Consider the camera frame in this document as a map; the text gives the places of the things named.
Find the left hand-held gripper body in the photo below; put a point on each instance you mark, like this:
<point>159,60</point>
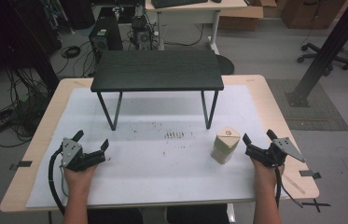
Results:
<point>72,154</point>

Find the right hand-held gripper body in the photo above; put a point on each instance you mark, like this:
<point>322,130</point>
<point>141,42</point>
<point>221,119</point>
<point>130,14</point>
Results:
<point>271,154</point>

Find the beige and green carton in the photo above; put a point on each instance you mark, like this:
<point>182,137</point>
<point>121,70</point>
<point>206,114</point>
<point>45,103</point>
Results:
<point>224,148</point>

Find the person's right hand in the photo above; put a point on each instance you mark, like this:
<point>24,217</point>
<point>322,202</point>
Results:
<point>266,174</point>

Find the person's left hand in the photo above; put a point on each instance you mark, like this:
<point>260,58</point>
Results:
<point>80,177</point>

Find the light wooden table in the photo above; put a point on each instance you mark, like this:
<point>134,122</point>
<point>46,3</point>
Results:
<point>275,104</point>

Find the beige tape strip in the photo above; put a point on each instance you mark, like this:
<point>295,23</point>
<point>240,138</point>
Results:
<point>294,185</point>

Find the black tape strip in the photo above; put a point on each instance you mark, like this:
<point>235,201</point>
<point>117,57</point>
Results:
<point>22,164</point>
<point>309,173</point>

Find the grey floor mat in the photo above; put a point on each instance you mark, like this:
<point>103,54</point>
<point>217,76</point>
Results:
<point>317,119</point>

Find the white table mat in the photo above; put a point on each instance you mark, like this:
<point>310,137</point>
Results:
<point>162,177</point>

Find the black tape cross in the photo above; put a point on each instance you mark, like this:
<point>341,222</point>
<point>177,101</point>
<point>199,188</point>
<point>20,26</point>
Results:
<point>316,204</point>

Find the person's left leg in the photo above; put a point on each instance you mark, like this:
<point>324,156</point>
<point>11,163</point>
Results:
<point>115,216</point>

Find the person's leg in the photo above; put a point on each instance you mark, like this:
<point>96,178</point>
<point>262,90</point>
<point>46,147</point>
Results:
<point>196,215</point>
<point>115,216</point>

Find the black round stool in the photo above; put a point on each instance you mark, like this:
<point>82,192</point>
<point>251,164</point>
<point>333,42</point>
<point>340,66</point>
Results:
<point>226,65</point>

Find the person's right leg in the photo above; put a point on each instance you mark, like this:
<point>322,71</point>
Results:
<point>196,215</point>

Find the black office chair base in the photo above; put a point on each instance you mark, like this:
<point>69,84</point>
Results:
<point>317,56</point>

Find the black small shelf stand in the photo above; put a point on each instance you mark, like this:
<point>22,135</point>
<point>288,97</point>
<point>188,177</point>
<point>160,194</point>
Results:
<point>156,70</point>

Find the black computer tower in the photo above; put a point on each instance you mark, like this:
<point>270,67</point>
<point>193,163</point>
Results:
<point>104,35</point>

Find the open computer case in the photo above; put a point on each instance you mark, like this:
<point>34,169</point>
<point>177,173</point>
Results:
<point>142,34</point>

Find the dark curtain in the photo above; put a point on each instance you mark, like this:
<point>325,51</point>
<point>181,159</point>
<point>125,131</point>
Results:
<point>16,34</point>

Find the large brown cardboard box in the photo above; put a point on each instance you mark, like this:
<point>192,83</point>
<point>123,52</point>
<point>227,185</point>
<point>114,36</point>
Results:
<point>311,14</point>

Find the white desk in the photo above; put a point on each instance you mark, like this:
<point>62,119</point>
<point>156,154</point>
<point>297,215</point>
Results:
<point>193,9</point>

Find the black keyboard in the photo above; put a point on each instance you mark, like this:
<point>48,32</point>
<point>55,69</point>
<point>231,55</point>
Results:
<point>178,3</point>

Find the black metal post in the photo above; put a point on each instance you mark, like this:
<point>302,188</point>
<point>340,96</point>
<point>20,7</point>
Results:
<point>327,53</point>

